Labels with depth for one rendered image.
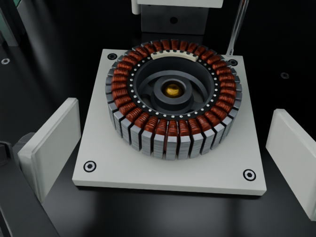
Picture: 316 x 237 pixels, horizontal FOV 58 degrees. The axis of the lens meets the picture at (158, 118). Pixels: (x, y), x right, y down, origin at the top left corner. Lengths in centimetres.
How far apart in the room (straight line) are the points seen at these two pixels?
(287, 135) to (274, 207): 8
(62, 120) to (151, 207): 10
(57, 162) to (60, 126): 2
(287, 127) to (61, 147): 13
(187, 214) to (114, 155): 7
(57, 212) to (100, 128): 7
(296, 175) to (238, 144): 9
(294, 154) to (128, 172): 12
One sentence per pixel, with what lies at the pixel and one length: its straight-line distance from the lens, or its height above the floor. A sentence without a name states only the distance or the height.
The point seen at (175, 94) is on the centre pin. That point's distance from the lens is 24.
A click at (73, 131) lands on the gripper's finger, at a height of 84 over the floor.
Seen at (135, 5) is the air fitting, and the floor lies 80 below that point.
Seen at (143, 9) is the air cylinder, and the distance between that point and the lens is 34.
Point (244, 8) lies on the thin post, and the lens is 28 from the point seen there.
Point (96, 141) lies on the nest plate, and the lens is 24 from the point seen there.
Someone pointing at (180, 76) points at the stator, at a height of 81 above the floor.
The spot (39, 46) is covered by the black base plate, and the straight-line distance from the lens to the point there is 36.
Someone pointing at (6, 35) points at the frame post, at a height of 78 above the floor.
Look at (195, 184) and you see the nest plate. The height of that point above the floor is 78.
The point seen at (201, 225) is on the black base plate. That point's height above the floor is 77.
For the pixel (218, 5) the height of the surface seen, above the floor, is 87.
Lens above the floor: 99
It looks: 55 degrees down
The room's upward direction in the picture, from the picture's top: 2 degrees clockwise
